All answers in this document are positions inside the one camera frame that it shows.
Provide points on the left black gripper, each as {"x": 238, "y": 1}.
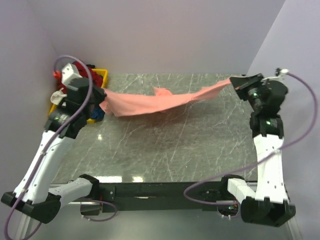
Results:
{"x": 101, "y": 95}

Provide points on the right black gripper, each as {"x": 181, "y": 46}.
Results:
{"x": 245, "y": 83}

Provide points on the pink t shirt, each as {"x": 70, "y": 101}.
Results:
{"x": 125, "y": 104}

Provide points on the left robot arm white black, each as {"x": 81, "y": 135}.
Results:
{"x": 34, "y": 195}

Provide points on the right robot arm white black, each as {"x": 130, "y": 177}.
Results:
{"x": 269, "y": 204}

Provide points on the red t shirt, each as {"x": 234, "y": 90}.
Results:
{"x": 92, "y": 73}

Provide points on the blue t shirt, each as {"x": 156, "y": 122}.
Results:
{"x": 97, "y": 114}

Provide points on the yellow plastic bin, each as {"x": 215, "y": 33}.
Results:
{"x": 89, "y": 121}

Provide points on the white t shirt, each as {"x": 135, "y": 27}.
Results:
{"x": 57, "y": 97}

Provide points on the black base beam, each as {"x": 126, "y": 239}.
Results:
{"x": 155, "y": 196}

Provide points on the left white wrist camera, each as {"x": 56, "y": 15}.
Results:
{"x": 68, "y": 73}

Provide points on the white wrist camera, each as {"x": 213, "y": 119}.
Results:
{"x": 68, "y": 73}
{"x": 280, "y": 75}

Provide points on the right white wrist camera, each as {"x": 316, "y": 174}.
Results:
{"x": 280, "y": 75}

